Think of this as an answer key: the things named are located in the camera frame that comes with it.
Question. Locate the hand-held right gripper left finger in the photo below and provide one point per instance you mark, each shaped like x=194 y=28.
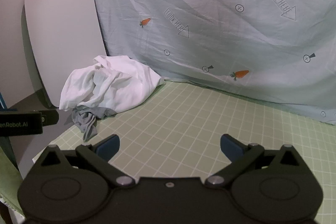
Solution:
x=109 y=146

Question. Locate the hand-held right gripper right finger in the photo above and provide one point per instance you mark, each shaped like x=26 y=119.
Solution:
x=231 y=146

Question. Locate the white garment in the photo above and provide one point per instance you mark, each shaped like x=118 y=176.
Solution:
x=115 y=82

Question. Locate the blue item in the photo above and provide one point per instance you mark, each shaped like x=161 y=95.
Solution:
x=2 y=100

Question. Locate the grey garment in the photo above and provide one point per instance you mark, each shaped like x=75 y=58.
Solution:
x=88 y=121

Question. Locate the green grid mat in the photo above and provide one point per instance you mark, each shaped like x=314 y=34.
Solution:
x=183 y=121

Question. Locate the white rounded board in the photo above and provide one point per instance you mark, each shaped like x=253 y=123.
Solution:
x=63 y=37

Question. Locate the light blue printed sheet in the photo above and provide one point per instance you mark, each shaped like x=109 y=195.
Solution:
x=210 y=29

